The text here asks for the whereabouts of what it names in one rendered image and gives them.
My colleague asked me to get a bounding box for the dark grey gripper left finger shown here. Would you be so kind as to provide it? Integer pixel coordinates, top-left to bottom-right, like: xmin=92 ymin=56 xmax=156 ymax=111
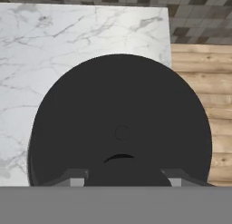
xmin=42 ymin=168 xmax=90 ymax=188

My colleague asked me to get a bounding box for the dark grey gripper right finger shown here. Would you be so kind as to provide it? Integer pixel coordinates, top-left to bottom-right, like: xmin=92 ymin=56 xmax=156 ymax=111
xmin=159 ymin=168 xmax=216 ymax=188

